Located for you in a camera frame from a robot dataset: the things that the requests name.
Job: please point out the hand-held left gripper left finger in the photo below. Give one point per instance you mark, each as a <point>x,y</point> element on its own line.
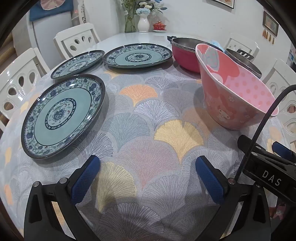
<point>85,178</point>

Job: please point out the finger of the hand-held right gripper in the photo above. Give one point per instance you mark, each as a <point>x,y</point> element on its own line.
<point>246,141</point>
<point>281,148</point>

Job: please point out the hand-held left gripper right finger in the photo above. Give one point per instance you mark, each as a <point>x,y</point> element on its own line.
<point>209,180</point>

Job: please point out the pink cartoon bowl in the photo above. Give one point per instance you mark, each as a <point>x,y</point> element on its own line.
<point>231,104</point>

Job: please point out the blue floral plate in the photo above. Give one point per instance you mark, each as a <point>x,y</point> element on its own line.
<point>76,64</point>
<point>136,56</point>
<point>62,115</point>

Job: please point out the blue steel bowl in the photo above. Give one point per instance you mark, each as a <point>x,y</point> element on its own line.
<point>245,66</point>

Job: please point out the red steel bowl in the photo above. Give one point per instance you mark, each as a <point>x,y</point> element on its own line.
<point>185,60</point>

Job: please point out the white dining chair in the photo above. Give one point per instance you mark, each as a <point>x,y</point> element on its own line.
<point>240,44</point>
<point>13,74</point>
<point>67,37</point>
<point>284,74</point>

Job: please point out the fan-patterned tablecloth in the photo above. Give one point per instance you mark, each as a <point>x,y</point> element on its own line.
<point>150,129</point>

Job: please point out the blue tissue pack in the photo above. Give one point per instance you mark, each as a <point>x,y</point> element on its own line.
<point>216,44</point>

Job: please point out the white refrigerator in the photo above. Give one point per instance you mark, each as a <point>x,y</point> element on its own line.
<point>46,39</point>

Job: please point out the red lidded teacup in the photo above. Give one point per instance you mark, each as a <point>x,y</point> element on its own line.
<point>159,26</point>

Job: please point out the white ceramic vase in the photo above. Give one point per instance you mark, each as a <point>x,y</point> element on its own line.
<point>143,24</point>

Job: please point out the glass vase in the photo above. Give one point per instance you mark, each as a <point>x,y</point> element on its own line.
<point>130,25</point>

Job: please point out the blue and white artificial flowers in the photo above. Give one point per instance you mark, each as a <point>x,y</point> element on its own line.
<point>142,10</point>

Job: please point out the blue cloth with pink fan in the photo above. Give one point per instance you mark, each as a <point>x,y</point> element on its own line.
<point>34,14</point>

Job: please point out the dried flower bunch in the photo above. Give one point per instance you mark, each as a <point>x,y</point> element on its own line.
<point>129,4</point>

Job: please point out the framed wall picture with tassels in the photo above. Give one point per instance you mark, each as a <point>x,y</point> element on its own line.
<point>270,23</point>

